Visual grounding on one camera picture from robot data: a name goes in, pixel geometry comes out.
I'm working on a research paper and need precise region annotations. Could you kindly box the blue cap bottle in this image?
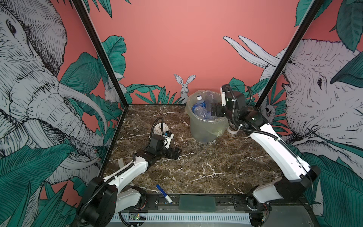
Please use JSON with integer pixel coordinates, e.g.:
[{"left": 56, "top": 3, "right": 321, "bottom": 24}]
[{"left": 195, "top": 109, "right": 217, "bottom": 121}]

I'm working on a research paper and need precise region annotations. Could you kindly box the Pocari Sweat blue label bottle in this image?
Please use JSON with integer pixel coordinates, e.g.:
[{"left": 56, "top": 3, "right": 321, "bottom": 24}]
[{"left": 192, "top": 95, "right": 207, "bottom": 114}]

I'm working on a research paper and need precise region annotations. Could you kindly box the clear unlabelled bottle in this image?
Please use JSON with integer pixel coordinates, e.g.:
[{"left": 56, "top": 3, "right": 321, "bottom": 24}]
[{"left": 202, "top": 90, "right": 222, "bottom": 112}]

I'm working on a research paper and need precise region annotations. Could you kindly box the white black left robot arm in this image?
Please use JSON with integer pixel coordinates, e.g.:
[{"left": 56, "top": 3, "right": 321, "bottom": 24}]
[{"left": 72, "top": 131, "right": 182, "bottom": 227}]

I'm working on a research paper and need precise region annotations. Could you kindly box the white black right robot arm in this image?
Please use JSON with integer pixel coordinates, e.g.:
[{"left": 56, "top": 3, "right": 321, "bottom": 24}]
[{"left": 211, "top": 84, "right": 320, "bottom": 211}]

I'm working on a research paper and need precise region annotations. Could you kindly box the green plastic bin liner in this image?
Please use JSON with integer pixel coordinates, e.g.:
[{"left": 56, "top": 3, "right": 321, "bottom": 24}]
[{"left": 185, "top": 90, "right": 232, "bottom": 140}]

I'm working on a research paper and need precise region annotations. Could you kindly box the grey mesh waste bin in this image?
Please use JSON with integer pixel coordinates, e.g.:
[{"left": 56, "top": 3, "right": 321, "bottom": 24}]
[{"left": 185, "top": 91, "right": 230, "bottom": 143}]

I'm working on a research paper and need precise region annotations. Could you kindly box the white round alarm clock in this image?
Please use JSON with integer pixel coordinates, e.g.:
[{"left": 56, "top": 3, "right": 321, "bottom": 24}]
[{"left": 153, "top": 123, "right": 170, "bottom": 137}]

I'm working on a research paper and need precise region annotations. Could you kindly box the white adhesive tape roll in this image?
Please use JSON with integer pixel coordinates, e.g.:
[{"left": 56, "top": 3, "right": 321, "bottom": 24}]
[{"left": 227, "top": 127, "right": 240, "bottom": 134}]

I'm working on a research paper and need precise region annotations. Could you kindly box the blue white marker pen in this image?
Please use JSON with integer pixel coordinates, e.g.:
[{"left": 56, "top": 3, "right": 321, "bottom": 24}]
[{"left": 156, "top": 184, "right": 173, "bottom": 204}]

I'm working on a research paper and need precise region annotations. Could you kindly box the green rectangular pad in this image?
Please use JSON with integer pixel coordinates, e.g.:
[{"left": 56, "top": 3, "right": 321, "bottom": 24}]
[{"left": 179, "top": 194, "right": 216, "bottom": 212}]

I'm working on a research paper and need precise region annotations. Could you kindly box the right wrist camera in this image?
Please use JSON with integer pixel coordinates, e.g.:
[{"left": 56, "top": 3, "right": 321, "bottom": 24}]
[{"left": 221, "top": 89, "right": 226, "bottom": 107}]

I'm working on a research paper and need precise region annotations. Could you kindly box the white slotted cable duct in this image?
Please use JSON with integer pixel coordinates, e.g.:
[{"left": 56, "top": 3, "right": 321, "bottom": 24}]
[{"left": 111, "top": 212, "right": 251, "bottom": 225}]

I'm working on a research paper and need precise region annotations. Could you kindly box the black right frame post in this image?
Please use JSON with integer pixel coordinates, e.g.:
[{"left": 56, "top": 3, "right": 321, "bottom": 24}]
[{"left": 255, "top": 0, "right": 324, "bottom": 109}]

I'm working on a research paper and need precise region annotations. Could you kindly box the black frame post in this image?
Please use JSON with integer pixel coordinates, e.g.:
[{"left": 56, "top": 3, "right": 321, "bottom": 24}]
[
  {"left": 255, "top": 0, "right": 324, "bottom": 109},
  {"left": 72, "top": 0, "right": 129, "bottom": 108}
]

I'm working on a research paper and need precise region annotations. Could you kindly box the black left frame post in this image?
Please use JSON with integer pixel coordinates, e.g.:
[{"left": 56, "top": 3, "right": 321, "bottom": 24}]
[{"left": 72, "top": 0, "right": 129, "bottom": 108}]

